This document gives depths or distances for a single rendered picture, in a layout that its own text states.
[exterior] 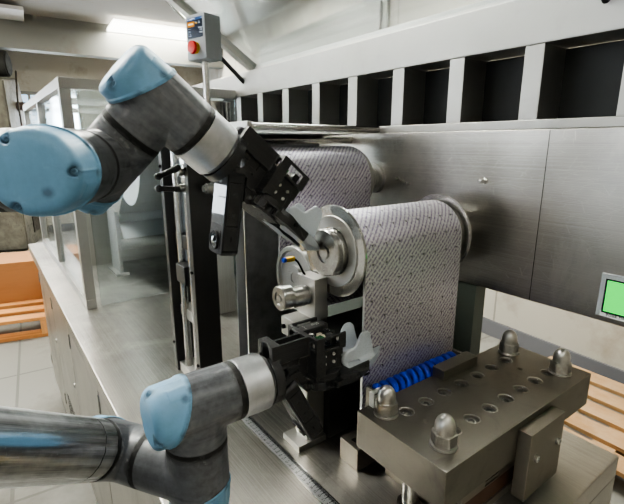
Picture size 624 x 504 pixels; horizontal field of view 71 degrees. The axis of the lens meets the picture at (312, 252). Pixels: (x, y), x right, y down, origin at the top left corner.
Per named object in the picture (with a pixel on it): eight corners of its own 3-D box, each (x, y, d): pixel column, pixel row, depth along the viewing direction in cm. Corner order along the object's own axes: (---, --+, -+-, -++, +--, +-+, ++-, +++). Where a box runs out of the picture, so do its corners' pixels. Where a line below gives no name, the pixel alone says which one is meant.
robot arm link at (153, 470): (173, 475, 63) (168, 407, 61) (243, 496, 59) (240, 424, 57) (134, 517, 56) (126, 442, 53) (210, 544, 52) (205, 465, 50)
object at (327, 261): (329, 286, 69) (304, 256, 73) (339, 284, 70) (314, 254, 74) (344, 248, 65) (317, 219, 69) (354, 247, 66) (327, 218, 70)
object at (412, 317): (360, 393, 72) (363, 285, 67) (449, 353, 85) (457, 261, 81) (362, 394, 71) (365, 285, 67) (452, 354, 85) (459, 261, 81)
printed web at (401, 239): (248, 366, 105) (240, 146, 92) (326, 340, 118) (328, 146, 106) (360, 457, 74) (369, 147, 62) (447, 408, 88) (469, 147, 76)
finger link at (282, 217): (314, 234, 63) (272, 197, 58) (309, 243, 63) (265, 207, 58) (297, 230, 67) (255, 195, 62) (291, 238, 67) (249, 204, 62)
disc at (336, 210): (306, 285, 78) (305, 201, 74) (309, 284, 78) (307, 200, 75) (364, 307, 66) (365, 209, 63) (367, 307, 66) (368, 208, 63)
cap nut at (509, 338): (493, 351, 85) (496, 329, 83) (504, 345, 87) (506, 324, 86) (512, 358, 82) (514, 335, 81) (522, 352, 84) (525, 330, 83)
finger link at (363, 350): (393, 326, 68) (347, 341, 63) (392, 361, 69) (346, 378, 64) (379, 319, 70) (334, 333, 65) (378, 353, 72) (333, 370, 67)
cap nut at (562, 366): (543, 371, 77) (547, 347, 76) (553, 364, 79) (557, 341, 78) (565, 379, 74) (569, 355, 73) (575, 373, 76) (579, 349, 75)
